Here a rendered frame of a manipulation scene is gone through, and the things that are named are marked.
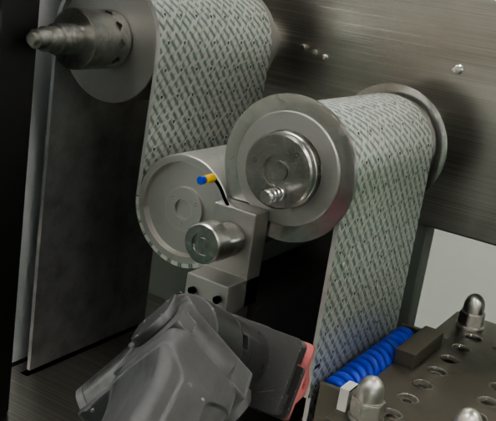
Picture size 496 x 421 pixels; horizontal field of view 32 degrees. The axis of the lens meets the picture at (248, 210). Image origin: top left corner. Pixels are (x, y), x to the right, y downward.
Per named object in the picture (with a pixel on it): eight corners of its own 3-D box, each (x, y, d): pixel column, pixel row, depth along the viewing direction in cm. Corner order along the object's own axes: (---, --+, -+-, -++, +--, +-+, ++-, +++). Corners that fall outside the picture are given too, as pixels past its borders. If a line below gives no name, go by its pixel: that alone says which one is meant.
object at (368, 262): (303, 397, 90) (334, 227, 85) (391, 333, 110) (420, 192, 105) (307, 398, 90) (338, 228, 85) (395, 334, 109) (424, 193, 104)
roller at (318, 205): (229, 210, 90) (245, 99, 87) (338, 177, 112) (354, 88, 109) (327, 240, 85) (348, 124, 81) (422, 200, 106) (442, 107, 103)
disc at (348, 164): (215, 220, 91) (235, 79, 87) (218, 219, 92) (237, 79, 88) (341, 261, 84) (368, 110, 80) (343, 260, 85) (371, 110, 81)
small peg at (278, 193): (270, 189, 82) (272, 204, 82) (285, 185, 84) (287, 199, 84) (258, 190, 82) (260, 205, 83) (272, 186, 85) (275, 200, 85)
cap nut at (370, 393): (341, 417, 85) (348, 375, 84) (356, 403, 88) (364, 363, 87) (375, 431, 83) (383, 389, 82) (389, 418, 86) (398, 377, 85)
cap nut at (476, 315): (451, 325, 113) (458, 292, 111) (460, 317, 116) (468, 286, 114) (478, 334, 111) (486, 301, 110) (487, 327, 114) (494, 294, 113)
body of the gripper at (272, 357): (283, 418, 72) (250, 405, 66) (182, 377, 77) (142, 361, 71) (311, 344, 73) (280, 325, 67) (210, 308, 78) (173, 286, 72)
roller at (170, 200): (132, 246, 98) (144, 142, 95) (250, 210, 120) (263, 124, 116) (220, 277, 93) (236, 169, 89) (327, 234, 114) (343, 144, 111)
